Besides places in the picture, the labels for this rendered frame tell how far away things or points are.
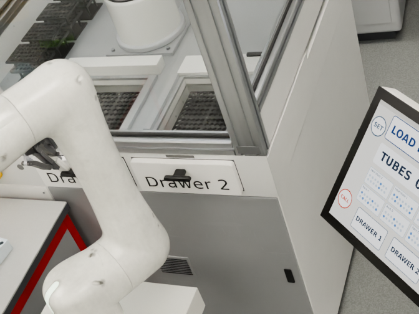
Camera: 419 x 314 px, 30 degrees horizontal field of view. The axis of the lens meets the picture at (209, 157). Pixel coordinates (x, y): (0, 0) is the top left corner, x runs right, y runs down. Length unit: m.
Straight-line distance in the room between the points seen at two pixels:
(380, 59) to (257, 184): 1.81
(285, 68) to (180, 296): 0.65
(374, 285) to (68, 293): 1.42
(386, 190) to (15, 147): 0.71
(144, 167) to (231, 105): 0.35
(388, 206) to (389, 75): 2.05
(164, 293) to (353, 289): 1.08
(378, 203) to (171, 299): 0.54
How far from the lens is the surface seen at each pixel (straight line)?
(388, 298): 2.74
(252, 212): 2.07
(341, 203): 1.66
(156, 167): 2.03
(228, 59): 1.73
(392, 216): 1.56
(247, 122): 1.84
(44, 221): 2.28
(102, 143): 1.51
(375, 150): 1.60
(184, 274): 2.41
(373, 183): 1.60
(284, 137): 2.02
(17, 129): 1.41
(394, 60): 3.67
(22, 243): 2.25
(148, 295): 1.86
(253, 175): 1.96
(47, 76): 1.44
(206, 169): 1.97
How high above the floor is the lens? 2.21
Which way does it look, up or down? 40 degrees down
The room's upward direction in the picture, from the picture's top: 21 degrees counter-clockwise
